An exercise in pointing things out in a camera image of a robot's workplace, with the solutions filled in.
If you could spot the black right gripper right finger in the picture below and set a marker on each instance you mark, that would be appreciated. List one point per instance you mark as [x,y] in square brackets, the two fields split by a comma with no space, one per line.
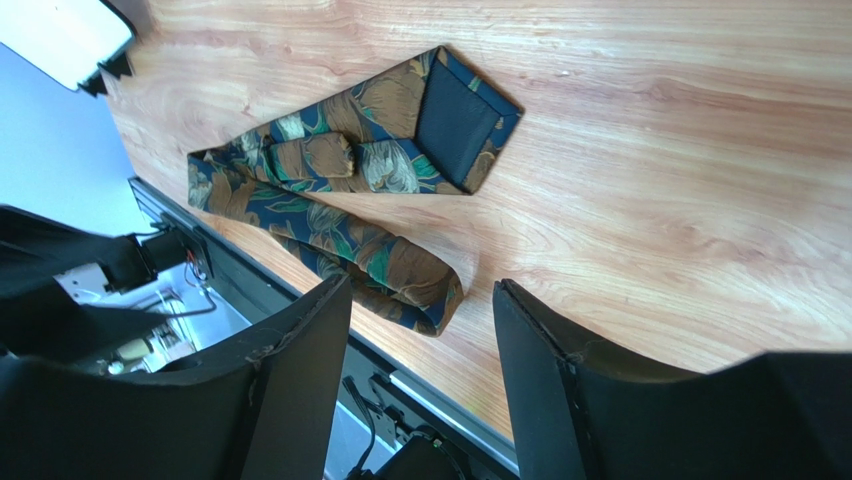
[584,407]

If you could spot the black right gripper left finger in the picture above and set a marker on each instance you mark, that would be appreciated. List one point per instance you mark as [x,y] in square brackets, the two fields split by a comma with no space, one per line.
[256,405]

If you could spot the blue brown floral tie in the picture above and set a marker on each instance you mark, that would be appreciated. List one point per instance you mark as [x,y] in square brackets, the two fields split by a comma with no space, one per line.
[428,125]

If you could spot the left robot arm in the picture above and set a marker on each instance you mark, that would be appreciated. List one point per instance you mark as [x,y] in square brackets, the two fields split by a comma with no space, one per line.
[55,279]

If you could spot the white whiteboard black frame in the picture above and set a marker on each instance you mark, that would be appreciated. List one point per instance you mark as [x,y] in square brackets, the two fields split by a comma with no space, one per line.
[76,43]

